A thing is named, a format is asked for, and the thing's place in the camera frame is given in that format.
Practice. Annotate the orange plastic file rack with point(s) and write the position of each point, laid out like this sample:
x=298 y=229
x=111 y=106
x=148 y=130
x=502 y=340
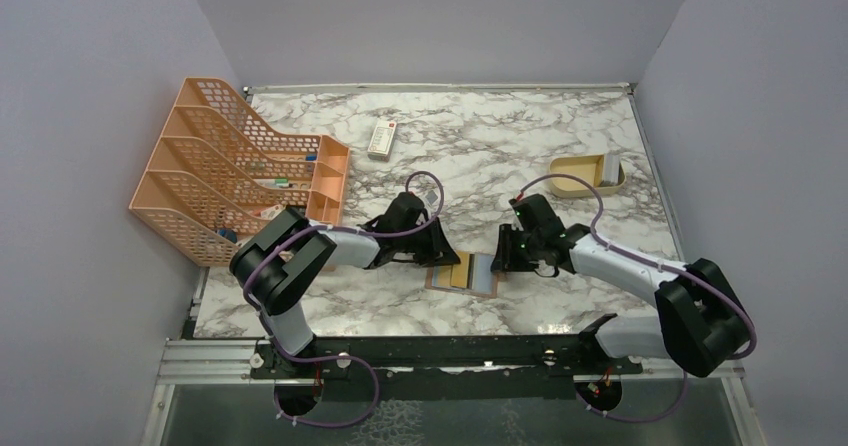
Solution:
x=218 y=167

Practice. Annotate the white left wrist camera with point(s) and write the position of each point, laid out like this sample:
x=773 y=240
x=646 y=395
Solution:
x=432 y=199

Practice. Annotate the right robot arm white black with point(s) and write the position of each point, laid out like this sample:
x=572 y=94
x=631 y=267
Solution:
x=698 y=323

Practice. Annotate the tan leather card holder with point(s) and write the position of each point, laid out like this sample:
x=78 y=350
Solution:
x=484 y=283

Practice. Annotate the white red small box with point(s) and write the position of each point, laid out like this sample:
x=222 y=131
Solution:
x=382 y=141

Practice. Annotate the gold black-striped credit card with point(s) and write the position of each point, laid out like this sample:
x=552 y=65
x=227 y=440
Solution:
x=461 y=274

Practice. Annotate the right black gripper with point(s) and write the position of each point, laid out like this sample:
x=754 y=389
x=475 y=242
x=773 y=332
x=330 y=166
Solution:
x=505 y=259

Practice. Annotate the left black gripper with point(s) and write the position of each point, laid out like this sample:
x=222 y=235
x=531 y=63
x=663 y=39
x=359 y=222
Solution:
x=439 y=251

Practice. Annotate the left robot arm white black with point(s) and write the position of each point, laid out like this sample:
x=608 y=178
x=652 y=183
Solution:
x=277 y=266

